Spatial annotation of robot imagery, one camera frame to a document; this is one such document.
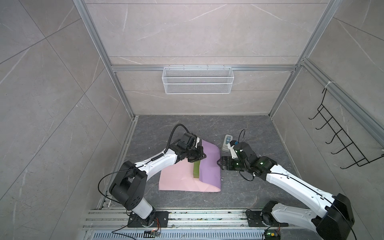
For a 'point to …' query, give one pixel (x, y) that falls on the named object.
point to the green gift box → (196, 169)
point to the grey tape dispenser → (228, 138)
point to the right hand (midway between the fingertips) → (222, 161)
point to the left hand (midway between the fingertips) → (207, 153)
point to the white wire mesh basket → (198, 80)
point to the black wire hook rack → (355, 154)
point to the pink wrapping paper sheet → (178, 176)
